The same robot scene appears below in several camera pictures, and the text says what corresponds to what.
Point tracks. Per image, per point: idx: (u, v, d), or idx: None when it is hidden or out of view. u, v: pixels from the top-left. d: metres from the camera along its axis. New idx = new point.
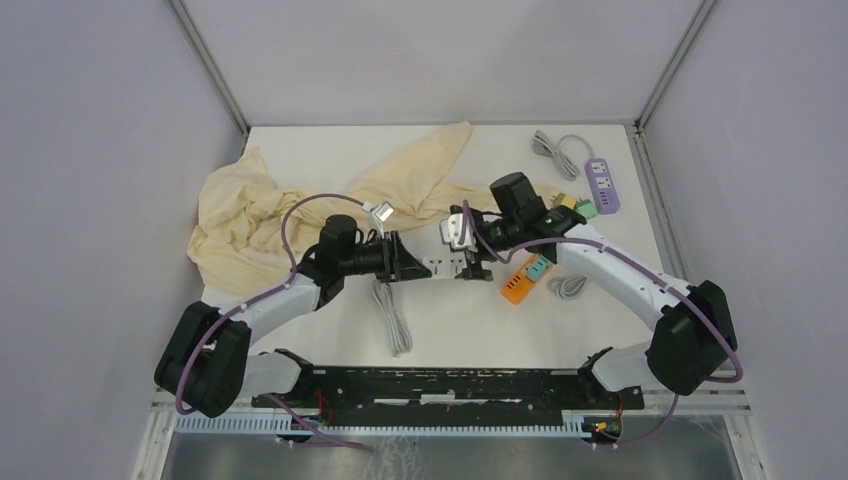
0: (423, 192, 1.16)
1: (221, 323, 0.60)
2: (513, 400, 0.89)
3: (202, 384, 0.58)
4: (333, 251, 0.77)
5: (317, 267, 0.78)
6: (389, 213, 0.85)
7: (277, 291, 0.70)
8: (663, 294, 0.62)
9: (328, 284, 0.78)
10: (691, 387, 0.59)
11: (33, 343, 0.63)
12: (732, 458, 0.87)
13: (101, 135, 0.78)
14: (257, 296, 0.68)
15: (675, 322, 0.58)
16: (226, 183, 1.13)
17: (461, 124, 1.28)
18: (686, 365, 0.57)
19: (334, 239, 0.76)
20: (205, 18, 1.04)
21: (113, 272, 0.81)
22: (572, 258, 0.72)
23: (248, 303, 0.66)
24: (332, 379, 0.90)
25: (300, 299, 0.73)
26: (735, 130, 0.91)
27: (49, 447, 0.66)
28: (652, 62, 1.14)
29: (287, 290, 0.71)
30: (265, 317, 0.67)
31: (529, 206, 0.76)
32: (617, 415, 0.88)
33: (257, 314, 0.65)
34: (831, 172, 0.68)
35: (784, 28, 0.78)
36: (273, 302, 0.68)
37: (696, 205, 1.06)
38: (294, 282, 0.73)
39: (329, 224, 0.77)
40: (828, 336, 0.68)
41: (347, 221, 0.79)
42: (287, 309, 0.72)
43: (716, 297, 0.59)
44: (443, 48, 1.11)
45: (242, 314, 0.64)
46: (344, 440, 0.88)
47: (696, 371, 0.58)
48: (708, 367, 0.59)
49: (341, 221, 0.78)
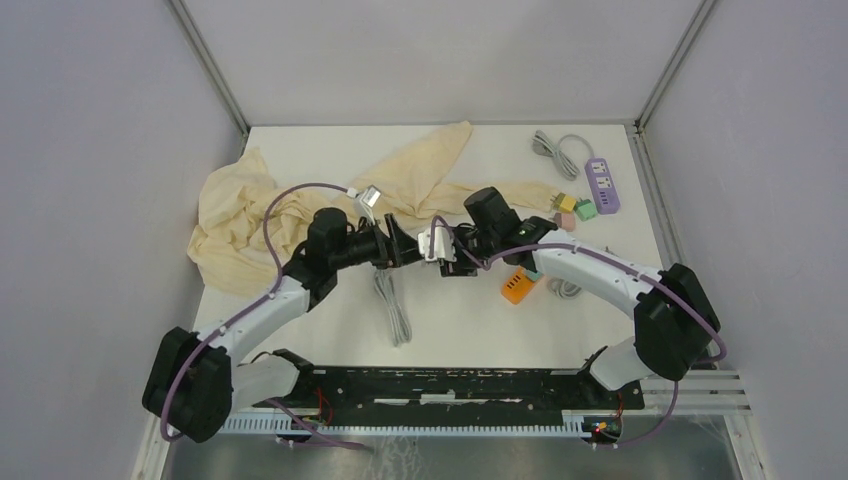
0: (423, 192, 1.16)
1: (199, 352, 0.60)
2: (513, 400, 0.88)
3: (187, 412, 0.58)
4: (323, 249, 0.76)
5: (307, 265, 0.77)
6: (376, 198, 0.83)
7: (257, 306, 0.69)
8: (637, 283, 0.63)
9: (316, 284, 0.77)
10: (682, 372, 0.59)
11: (33, 342, 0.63)
12: (732, 458, 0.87)
13: (100, 134, 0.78)
14: (237, 315, 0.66)
15: (653, 308, 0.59)
16: (226, 183, 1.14)
17: (461, 124, 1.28)
18: (671, 349, 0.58)
19: (322, 238, 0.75)
20: (205, 18, 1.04)
21: (113, 272, 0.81)
22: (550, 265, 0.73)
23: (227, 324, 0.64)
24: (331, 379, 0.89)
25: (287, 307, 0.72)
26: (736, 130, 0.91)
27: (49, 447, 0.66)
28: (652, 62, 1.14)
29: (270, 299, 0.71)
30: (248, 336, 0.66)
31: (503, 218, 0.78)
32: (617, 415, 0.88)
33: (238, 335, 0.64)
34: (830, 172, 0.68)
35: (784, 27, 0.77)
36: (253, 321, 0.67)
37: (696, 205, 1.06)
38: (277, 291, 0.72)
39: (317, 222, 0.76)
40: (828, 336, 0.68)
41: (337, 216, 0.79)
42: (274, 320, 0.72)
43: (687, 277, 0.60)
44: (444, 47, 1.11)
45: (221, 339, 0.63)
46: (341, 441, 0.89)
47: (684, 357, 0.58)
48: (696, 349, 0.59)
49: (331, 216, 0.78)
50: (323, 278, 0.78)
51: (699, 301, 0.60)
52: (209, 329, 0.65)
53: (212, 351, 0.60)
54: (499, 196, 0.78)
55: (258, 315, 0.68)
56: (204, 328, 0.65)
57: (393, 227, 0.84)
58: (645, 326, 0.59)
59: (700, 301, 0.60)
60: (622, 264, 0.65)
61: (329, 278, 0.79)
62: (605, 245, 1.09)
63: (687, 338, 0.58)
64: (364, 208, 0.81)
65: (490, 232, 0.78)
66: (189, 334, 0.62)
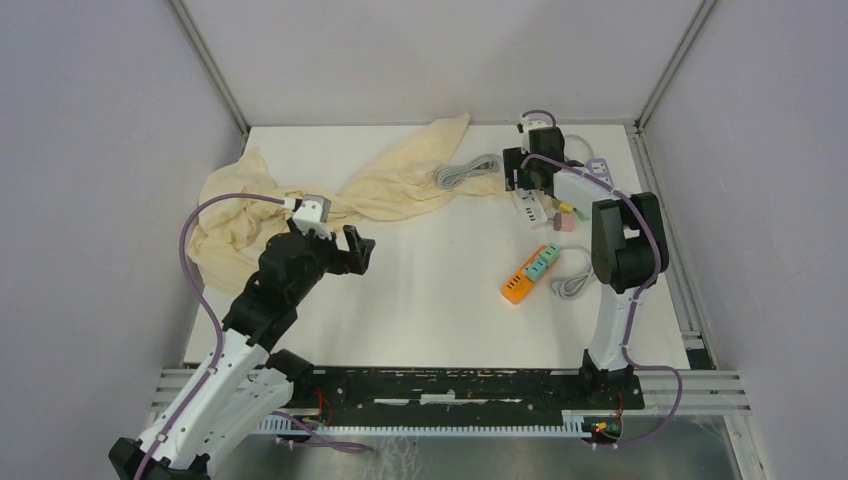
0: (427, 175, 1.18)
1: (142, 472, 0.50)
2: (513, 400, 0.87)
3: None
4: (278, 282, 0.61)
5: (261, 301, 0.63)
6: (319, 211, 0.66)
7: (201, 389, 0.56)
8: (607, 195, 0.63)
9: (275, 324, 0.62)
10: (616, 281, 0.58)
11: (33, 343, 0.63)
12: (732, 458, 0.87)
13: (100, 133, 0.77)
14: (176, 411, 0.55)
15: (607, 206, 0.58)
16: (227, 183, 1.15)
17: (461, 114, 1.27)
18: (607, 249, 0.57)
19: (277, 272, 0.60)
20: (205, 17, 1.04)
21: (113, 273, 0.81)
22: (561, 188, 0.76)
23: (167, 428, 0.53)
24: (332, 378, 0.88)
25: (239, 374, 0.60)
26: (735, 129, 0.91)
27: (50, 448, 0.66)
28: (651, 61, 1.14)
29: (214, 374, 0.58)
30: (198, 429, 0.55)
31: (550, 151, 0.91)
32: (617, 415, 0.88)
33: (182, 436, 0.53)
34: (827, 172, 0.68)
35: (783, 28, 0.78)
36: (199, 406, 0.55)
37: (696, 204, 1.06)
38: (221, 361, 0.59)
39: (266, 254, 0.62)
40: (827, 336, 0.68)
41: (290, 244, 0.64)
42: (234, 387, 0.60)
43: (651, 201, 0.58)
44: (444, 47, 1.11)
45: (164, 448, 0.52)
46: (332, 441, 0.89)
47: (624, 268, 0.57)
48: (639, 272, 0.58)
49: (283, 245, 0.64)
50: (281, 316, 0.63)
51: (655, 224, 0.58)
52: (152, 431, 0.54)
53: (156, 467, 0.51)
54: (559, 133, 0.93)
55: (201, 402, 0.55)
56: (149, 430, 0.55)
57: (355, 237, 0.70)
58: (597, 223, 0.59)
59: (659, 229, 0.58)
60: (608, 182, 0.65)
61: (287, 313, 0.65)
62: None
63: (632, 253, 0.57)
64: (320, 226, 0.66)
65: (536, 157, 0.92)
66: (131, 445, 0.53)
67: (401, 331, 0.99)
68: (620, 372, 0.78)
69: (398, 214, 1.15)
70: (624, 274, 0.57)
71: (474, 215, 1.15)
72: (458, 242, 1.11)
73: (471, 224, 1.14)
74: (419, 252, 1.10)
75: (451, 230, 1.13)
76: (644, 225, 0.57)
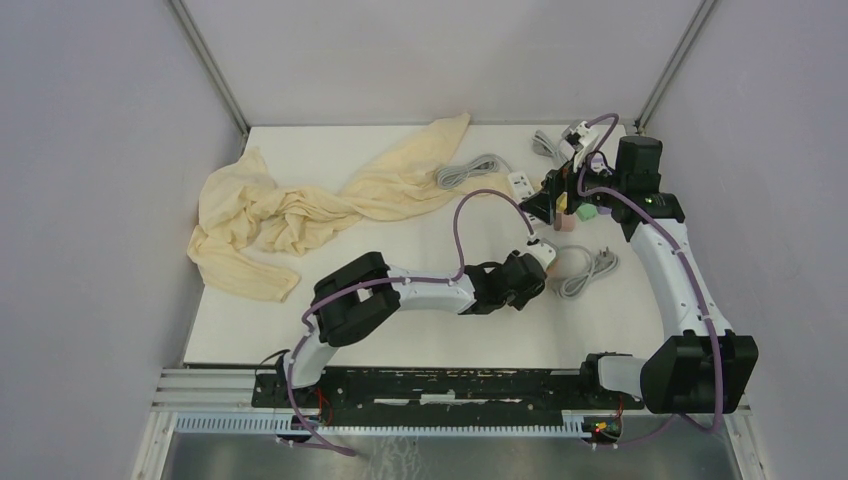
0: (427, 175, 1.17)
1: (379, 282, 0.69)
2: (513, 400, 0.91)
3: (338, 317, 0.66)
4: (511, 282, 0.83)
5: (486, 283, 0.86)
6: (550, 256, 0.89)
7: (438, 284, 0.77)
8: (698, 322, 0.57)
9: (483, 301, 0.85)
10: (661, 410, 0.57)
11: (33, 342, 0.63)
12: (732, 457, 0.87)
13: (97, 133, 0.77)
14: (423, 278, 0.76)
15: (687, 345, 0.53)
16: (226, 183, 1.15)
17: (461, 115, 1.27)
18: (664, 386, 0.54)
19: (520, 273, 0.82)
20: (205, 16, 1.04)
21: (114, 272, 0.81)
22: (641, 244, 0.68)
23: (411, 279, 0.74)
24: (332, 378, 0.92)
25: (449, 299, 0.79)
26: (735, 129, 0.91)
27: (49, 448, 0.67)
28: (652, 60, 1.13)
29: (451, 286, 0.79)
30: (410, 300, 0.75)
31: (643, 177, 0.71)
32: (617, 415, 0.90)
33: (411, 293, 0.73)
34: (827, 172, 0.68)
35: (785, 27, 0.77)
36: (430, 288, 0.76)
37: (696, 203, 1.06)
38: (456, 283, 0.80)
39: (524, 258, 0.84)
40: (827, 336, 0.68)
41: (539, 265, 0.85)
42: (440, 301, 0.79)
43: (746, 351, 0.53)
44: (444, 47, 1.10)
45: (403, 288, 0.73)
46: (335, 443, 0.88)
47: (676, 406, 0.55)
48: (693, 407, 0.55)
49: (536, 263, 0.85)
50: (492, 299, 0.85)
51: (732, 371, 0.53)
52: (398, 270, 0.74)
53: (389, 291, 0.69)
54: (660, 153, 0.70)
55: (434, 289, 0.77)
56: (393, 268, 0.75)
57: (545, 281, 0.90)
58: (668, 360, 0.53)
59: (735, 380, 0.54)
60: (703, 296, 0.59)
61: (495, 303, 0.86)
62: (605, 245, 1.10)
63: (690, 393, 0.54)
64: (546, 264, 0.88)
65: (622, 177, 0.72)
66: (383, 264, 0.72)
67: (403, 331, 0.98)
68: (611, 400, 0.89)
69: (398, 214, 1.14)
70: (674, 407, 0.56)
71: (475, 215, 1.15)
72: (438, 245, 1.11)
73: (458, 228, 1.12)
74: (419, 252, 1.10)
75: (445, 232, 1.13)
76: (719, 379, 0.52)
